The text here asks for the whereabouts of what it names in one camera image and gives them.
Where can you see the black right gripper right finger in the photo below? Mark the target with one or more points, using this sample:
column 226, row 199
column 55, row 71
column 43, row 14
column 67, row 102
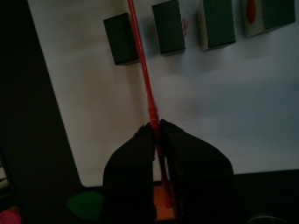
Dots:
column 202, row 186

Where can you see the red toy knife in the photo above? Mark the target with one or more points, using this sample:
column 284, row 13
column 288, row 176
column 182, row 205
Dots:
column 145, row 70

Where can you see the orange toy piece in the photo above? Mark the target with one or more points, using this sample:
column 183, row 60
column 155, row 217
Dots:
column 161, row 205

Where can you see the white cutting board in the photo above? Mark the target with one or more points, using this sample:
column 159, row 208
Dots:
column 234, row 102

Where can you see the dark seaweed-wrapped sushi piece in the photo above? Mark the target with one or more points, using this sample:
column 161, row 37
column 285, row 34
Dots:
column 169, row 27
column 121, row 40
column 220, row 23
column 278, row 13

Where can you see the green toy leaf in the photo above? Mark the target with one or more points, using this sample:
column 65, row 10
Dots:
column 86, row 205

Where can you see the pink toy piece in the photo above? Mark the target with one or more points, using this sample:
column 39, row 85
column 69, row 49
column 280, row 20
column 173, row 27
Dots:
column 9, row 217

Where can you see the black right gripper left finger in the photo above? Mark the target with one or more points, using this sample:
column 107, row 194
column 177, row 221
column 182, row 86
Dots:
column 129, row 180

